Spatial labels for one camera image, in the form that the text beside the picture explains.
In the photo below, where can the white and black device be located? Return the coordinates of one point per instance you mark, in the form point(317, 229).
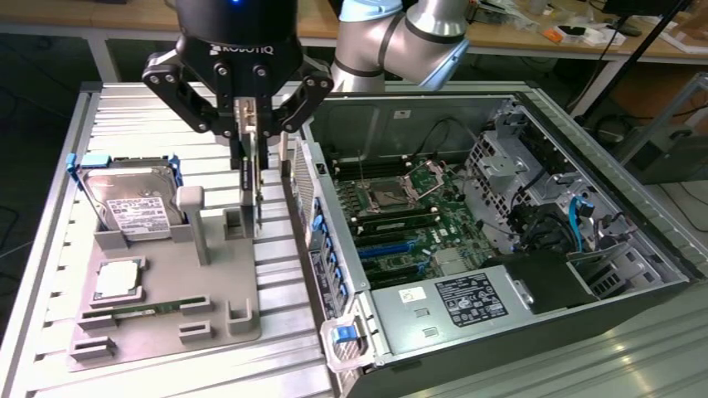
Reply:
point(593, 35)

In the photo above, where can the silver metal disk bay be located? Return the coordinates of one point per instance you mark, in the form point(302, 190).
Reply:
point(498, 166)

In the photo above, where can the CPU socket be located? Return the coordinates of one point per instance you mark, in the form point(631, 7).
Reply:
point(385, 195)

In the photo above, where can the green RAM stick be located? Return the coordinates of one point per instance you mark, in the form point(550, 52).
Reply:
point(150, 310)

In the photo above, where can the black RAM stick white label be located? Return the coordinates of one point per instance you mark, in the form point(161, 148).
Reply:
point(393, 225)

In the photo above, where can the blue case latch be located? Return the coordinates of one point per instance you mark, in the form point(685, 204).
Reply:
point(343, 335)

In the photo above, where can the black monitor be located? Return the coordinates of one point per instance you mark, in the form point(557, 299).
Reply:
point(637, 6)

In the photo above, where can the blue expansion slot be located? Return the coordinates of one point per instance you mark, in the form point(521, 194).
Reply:
point(390, 249)

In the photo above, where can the black plastic shroud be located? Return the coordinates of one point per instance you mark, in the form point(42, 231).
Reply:
point(554, 286)

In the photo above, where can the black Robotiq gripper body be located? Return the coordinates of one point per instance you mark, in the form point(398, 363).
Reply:
point(238, 29)

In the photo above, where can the open black PC case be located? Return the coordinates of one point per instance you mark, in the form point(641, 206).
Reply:
point(609, 331)

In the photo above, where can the dark grey cabinet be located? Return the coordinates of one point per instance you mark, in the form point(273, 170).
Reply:
point(681, 161)

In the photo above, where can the green motherboard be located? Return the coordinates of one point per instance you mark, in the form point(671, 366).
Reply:
point(454, 224)

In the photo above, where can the silver CPU chip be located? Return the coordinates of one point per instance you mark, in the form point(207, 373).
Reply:
point(117, 280)

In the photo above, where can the expansion card with metal bracket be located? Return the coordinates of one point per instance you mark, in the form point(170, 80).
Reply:
point(251, 195)

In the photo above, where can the hard disk drive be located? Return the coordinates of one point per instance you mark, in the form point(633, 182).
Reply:
point(133, 207)

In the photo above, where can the silver power supply unit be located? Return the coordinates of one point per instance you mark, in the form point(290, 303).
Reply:
point(421, 327)

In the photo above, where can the blue card retainer clips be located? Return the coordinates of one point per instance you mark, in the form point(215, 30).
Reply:
point(327, 248)

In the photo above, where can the grey plastic parts rack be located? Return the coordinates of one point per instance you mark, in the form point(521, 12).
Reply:
point(166, 265)

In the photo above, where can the grey vented metal bracket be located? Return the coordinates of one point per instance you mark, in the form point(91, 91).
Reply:
point(606, 278)

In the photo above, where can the wooden desk white frame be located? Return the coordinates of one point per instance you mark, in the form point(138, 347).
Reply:
point(589, 50)
point(55, 14)

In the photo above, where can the black tripod pole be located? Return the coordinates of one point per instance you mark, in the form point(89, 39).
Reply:
point(630, 58)

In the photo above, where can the aluminium profile frame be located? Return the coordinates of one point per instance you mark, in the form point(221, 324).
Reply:
point(673, 105)

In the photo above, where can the black expansion slot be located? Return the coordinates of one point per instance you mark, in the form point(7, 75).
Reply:
point(395, 274)

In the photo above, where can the thin metal locking lever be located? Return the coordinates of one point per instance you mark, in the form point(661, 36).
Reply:
point(362, 168)

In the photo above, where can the black RAM slot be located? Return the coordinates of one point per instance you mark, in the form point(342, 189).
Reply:
point(377, 168)

